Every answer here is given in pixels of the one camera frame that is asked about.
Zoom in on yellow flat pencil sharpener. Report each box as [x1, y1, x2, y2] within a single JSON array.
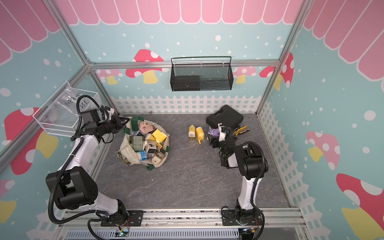
[[152, 129, 168, 143]]

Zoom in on cream pencil sharpener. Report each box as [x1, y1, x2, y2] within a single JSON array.
[[151, 149, 167, 166]]

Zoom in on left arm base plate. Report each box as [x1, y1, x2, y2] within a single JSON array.
[[101, 210, 144, 227]]

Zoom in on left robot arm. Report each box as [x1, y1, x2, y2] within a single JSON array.
[[46, 95, 130, 225]]

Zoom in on pink pencil sharpener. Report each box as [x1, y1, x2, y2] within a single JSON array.
[[139, 122, 156, 136]]

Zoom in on green pencil sharpener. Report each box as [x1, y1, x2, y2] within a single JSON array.
[[131, 136, 145, 152]]

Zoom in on white wire basket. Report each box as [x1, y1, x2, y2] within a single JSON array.
[[33, 83, 101, 137]]

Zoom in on black wire mesh basket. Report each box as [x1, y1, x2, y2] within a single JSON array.
[[170, 56, 234, 92]]

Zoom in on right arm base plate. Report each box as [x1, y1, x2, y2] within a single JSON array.
[[221, 208, 264, 227]]

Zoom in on beige canvas tote bag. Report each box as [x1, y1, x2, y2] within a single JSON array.
[[116, 117, 170, 170]]

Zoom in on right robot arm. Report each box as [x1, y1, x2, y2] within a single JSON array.
[[208, 124, 269, 227]]

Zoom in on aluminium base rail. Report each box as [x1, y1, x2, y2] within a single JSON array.
[[56, 208, 307, 240]]

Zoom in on purple pencil sharpener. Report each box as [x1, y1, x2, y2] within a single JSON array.
[[208, 128, 221, 139]]

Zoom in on clear plastic bag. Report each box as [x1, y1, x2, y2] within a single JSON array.
[[50, 83, 97, 133]]

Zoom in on blue pencil sharpener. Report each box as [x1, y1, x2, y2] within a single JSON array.
[[136, 150, 148, 162]]

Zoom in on black plastic tool case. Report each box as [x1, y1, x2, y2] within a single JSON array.
[[206, 105, 244, 129]]

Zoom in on yellow handled pliers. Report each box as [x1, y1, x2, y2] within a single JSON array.
[[232, 126, 250, 137]]

